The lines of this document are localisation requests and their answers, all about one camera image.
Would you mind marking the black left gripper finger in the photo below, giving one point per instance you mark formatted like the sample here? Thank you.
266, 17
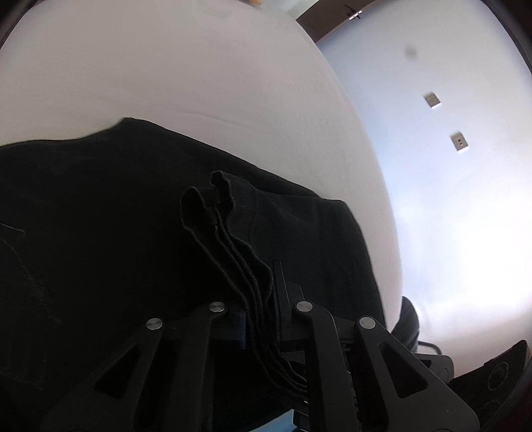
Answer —
294, 313

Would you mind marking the black pants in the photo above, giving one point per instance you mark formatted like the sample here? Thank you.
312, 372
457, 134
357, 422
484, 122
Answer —
137, 282

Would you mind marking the dark brown door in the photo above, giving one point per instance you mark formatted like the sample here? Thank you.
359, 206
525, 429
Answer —
325, 15

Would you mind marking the silver wall socket plate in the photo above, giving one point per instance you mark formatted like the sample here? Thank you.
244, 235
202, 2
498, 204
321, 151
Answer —
459, 141

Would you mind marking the silver wall switch plate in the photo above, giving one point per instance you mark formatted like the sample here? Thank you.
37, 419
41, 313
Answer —
432, 100

